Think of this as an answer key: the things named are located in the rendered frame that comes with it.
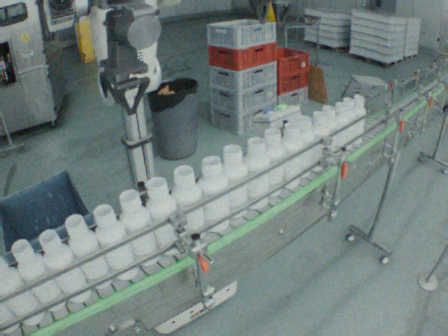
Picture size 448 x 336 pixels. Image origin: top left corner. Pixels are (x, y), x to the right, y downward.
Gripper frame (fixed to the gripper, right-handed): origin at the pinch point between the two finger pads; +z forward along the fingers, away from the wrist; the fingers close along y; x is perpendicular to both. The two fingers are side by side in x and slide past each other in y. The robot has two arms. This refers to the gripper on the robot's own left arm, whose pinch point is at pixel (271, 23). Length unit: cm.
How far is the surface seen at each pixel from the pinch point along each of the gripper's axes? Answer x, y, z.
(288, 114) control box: -4.7, -2.7, 28.7
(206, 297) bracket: 45, -27, 47
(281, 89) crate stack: -195, 170, 110
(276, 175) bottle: 16.4, -18.0, 33.1
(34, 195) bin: 72, 43, 49
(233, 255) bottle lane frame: 32, -21, 47
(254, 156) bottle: 22.9, -17.1, 25.8
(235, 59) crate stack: -122, 161, 62
